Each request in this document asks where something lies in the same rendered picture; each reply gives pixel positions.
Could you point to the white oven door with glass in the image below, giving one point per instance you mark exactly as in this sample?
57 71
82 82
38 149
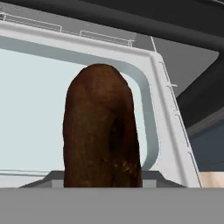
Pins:
29 110

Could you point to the brown sweet potato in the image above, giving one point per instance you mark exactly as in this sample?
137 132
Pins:
96 122

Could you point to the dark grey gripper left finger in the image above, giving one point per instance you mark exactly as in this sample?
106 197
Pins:
54 178

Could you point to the dark grey oven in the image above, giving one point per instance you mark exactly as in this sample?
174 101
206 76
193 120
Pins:
186 61

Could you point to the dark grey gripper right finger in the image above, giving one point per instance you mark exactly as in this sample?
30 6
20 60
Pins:
153 178

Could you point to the dark blue cabinet front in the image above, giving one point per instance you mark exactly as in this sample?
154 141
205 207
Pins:
208 148

